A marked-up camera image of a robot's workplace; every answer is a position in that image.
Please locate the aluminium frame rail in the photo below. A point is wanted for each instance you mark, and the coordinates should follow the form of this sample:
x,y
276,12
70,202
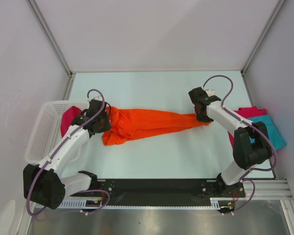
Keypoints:
x,y
267,189

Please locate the folded teal t-shirt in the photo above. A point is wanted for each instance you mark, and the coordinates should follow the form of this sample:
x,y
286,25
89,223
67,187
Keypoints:
x,y
274,136

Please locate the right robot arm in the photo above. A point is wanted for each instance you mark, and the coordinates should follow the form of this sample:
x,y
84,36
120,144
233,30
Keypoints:
x,y
251,140

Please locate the folded crimson t-shirt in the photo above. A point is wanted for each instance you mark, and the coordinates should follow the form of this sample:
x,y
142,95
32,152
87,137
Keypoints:
x,y
254,114

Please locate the crimson t-shirt in basket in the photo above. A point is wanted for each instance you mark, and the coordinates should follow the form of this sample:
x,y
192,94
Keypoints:
x,y
67,118

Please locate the white plastic basket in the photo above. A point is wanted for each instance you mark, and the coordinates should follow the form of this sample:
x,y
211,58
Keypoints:
x,y
46,133

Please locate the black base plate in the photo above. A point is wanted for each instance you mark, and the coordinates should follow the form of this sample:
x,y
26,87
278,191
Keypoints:
x,y
167,192

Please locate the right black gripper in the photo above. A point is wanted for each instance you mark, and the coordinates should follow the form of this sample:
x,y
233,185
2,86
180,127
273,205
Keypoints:
x,y
202,119

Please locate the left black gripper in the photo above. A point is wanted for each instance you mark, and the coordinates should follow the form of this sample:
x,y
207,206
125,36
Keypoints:
x,y
107,126

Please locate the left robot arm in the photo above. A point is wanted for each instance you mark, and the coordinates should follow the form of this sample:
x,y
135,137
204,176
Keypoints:
x,y
44,182

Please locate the white cable duct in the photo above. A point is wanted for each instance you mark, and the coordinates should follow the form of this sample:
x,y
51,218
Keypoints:
x,y
137,205

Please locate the orange t-shirt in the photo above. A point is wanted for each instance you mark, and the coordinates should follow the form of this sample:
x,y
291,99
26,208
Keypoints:
x,y
135,124

